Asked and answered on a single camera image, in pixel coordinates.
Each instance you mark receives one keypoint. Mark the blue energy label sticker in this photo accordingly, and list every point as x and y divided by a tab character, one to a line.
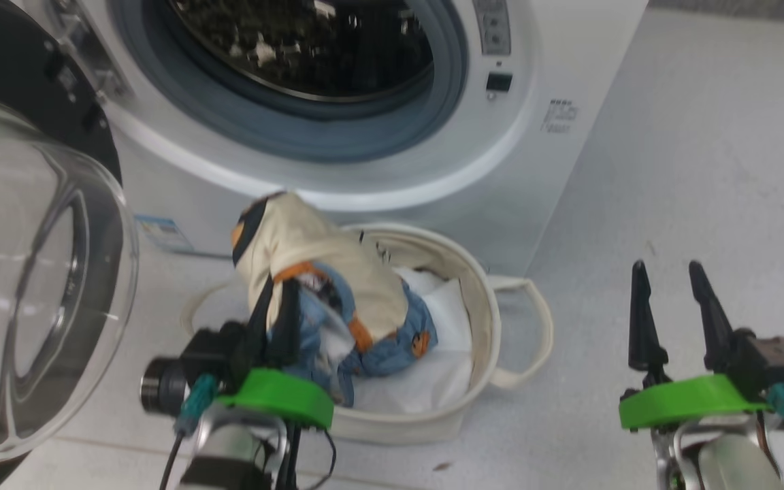
162	233

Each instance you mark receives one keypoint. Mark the cream canvas laundry basket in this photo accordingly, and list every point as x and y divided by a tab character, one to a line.
482	306

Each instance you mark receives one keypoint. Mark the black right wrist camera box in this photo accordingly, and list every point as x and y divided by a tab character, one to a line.
773	357

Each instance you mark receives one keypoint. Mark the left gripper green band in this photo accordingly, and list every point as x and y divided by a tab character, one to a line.
276	398

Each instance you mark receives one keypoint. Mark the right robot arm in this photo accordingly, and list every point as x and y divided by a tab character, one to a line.
739	466

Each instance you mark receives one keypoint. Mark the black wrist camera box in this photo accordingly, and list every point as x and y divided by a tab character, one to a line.
194	361
773	357

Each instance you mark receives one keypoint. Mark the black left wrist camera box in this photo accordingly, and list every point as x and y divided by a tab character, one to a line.
194	361

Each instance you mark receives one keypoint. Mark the cream garment with orange trim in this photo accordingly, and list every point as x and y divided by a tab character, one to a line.
310	252

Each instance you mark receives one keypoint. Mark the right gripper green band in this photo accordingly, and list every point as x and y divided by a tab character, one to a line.
691	401

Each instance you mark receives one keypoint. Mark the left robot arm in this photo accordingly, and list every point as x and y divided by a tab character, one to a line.
229	480

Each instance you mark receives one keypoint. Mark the white front-load washing machine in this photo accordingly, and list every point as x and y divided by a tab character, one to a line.
501	170

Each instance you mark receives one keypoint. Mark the white cloth basket liner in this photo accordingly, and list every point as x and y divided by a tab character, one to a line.
433	374

